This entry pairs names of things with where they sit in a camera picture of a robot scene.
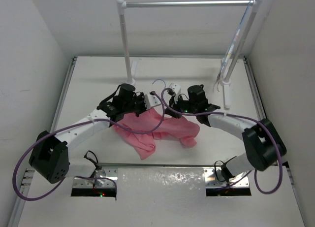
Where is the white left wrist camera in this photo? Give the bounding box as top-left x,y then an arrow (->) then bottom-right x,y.
144,93 -> 162,110

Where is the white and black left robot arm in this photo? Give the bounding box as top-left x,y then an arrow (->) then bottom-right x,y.
29,83 -> 149,184

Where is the pink t shirt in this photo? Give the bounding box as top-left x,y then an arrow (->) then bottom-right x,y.
112,108 -> 200,160

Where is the white front cover panel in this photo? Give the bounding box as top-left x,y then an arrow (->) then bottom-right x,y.
19,167 -> 304,227

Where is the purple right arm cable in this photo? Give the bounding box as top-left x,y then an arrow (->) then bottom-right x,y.
160,88 -> 284,194

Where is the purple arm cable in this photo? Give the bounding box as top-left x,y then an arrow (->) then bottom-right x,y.
160,88 -> 284,194
12,91 -> 166,201

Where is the metal base plate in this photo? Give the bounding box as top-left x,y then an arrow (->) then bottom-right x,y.
203,166 -> 250,189
73,167 -> 118,189

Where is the white clothes rack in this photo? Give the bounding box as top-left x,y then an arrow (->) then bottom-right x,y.
115,0 -> 266,110

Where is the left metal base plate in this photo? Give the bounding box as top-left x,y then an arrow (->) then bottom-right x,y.
73,167 -> 118,189

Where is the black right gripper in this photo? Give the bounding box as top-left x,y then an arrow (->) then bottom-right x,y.
165,93 -> 198,119

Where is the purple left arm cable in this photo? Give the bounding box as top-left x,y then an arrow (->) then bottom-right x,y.
12,91 -> 166,201

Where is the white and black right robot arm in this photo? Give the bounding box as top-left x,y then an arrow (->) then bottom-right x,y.
163,85 -> 286,182

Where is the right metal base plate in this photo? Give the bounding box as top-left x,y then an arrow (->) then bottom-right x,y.
203,166 -> 250,189

